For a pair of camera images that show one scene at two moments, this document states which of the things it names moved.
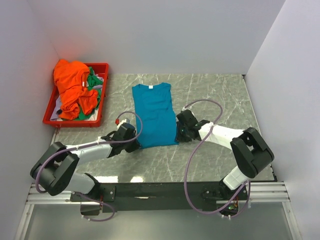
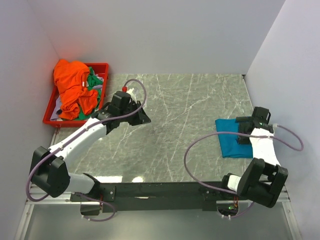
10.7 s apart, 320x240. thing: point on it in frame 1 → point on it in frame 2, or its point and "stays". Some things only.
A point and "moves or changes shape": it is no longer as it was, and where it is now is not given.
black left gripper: [135, 146] → [141, 118]
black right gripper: [179, 138] → [241, 120]
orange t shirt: [71, 77] stays
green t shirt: [93, 80] stays
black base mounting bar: [132, 196] stays
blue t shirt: [156, 120] moves or changes shape
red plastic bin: [101, 69] stays
